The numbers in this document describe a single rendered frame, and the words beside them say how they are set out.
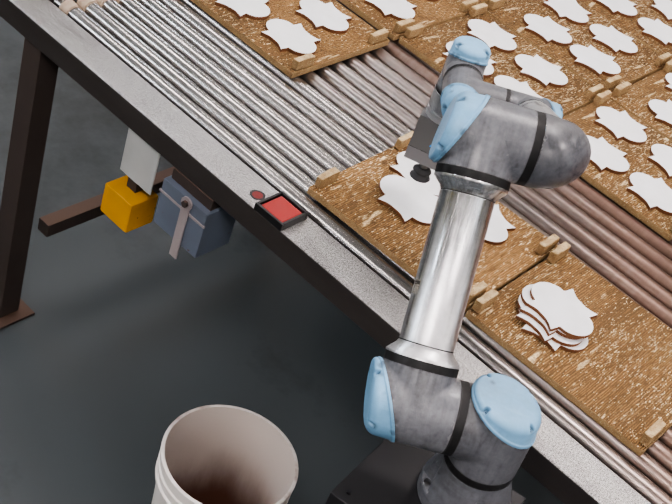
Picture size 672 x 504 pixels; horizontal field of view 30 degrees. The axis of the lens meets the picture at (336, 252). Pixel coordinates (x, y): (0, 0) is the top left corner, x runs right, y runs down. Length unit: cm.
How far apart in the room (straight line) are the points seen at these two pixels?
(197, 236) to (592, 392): 85
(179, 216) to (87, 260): 105
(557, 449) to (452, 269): 50
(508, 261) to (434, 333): 69
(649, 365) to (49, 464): 144
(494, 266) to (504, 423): 70
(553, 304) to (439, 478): 57
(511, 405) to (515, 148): 38
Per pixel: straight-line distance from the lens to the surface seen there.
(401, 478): 204
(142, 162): 269
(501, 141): 187
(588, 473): 223
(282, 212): 244
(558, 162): 189
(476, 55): 234
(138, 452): 317
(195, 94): 272
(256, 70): 286
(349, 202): 251
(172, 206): 261
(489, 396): 188
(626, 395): 238
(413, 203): 256
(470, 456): 191
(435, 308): 187
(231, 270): 370
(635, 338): 252
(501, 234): 258
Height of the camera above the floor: 241
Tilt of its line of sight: 38 degrees down
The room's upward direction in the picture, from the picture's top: 20 degrees clockwise
